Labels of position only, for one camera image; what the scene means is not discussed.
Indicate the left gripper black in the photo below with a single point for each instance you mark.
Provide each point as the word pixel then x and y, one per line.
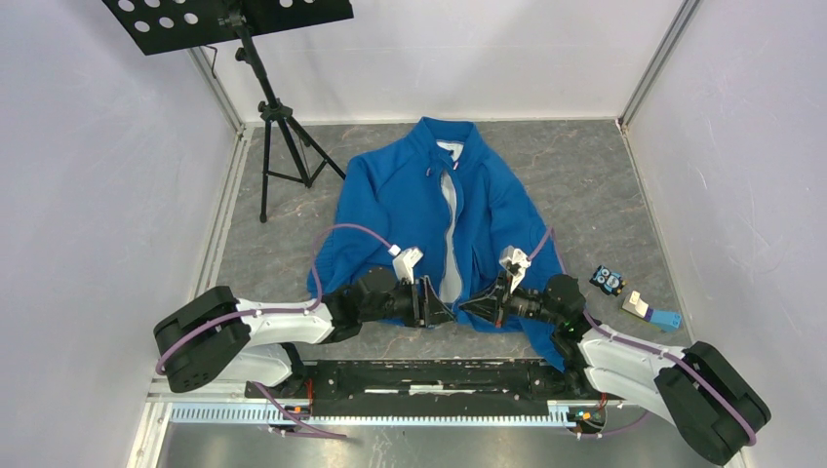
pixel 426 309

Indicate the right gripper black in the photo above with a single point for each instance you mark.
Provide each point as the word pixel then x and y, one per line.
pixel 488 306

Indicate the blue zip-up jacket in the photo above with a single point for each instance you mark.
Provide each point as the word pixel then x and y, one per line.
pixel 443 190

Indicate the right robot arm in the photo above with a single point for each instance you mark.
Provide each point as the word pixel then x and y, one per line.
pixel 696 388

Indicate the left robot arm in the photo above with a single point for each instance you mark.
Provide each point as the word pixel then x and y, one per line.
pixel 220 336

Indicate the black owl toy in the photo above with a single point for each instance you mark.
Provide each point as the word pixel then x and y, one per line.
pixel 607 281

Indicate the blue white block toy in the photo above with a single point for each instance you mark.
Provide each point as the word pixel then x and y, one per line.
pixel 666 321

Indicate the black music stand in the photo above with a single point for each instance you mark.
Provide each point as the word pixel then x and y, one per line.
pixel 159 27

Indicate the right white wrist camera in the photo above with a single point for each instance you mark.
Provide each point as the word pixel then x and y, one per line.
pixel 515 264

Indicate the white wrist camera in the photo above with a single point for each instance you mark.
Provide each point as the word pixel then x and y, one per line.
pixel 515 264
pixel 404 261

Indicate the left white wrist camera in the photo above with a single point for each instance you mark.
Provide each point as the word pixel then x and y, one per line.
pixel 404 261

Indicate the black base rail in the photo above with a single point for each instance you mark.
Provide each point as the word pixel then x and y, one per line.
pixel 419 388

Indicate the white toothed cable duct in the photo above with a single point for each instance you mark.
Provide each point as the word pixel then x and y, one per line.
pixel 265 413

